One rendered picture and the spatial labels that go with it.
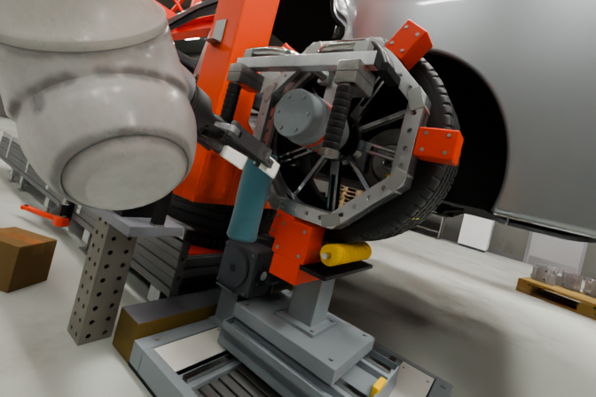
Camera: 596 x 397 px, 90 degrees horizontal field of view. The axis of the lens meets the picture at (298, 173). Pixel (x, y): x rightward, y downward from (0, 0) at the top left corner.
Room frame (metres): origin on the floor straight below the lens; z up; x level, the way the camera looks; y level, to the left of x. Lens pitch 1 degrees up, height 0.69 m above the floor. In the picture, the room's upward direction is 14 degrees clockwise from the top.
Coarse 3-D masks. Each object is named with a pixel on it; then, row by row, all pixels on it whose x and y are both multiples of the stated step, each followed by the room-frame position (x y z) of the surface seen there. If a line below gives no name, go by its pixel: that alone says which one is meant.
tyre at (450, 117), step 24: (432, 72) 0.79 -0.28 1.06; (432, 96) 0.78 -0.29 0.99; (432, 120) 0.77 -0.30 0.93; (456, 120) 0.85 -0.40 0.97; (432, 168) 0.76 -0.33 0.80; (456, 168) 0.89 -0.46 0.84; (408, 192) 0.78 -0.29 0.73; (432, 192) 0.78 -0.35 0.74; (384, 216) 0.81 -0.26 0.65; (408, 216) 0.80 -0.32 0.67; (336, 240) 0.89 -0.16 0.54; (360, 240) 0.85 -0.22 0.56
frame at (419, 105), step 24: (312, 48) 0.93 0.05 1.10; (384, 48) 0.79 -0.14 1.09; (288, 72) 0.97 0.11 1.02; (408, 72) 0.74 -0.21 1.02; (264, 96) 1.02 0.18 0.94; (408, 96) 0.73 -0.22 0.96; (264, 120) 1.00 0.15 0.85; (408, 120) 0.73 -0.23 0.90; (408, 144) 0.72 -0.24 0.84; (408, 168) 0.71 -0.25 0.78; (384, 192) 0.73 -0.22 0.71; (312, 216) 0.84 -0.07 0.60; (336, 216) 0.79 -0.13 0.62; (360, 216) 0.81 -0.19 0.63
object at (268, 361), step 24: (240, 336) 0.95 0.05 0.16; (240, 360) 0.94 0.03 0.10; (264, 360) 0.89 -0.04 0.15; (288, 360) 0.90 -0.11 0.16; (360, 360) 0.98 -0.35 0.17; (384, 360) 1.03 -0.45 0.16; (288, 384) 0.83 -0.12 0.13; (312, 384) 0.83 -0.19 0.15; (336, 384) 0.82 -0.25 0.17; (360, 384) 0.89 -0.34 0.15; (384, 384) 0.87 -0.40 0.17
